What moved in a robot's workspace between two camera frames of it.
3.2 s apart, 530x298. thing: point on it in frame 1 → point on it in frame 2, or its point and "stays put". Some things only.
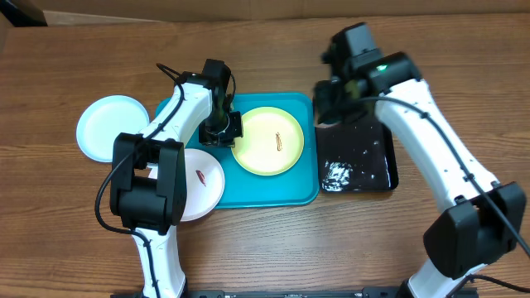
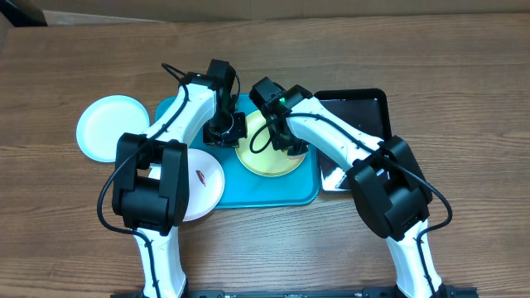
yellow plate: (272, 141) stays put
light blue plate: (103, 119) stays put
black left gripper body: (219, 130) stays put
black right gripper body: (328, 104) → (290, 146)
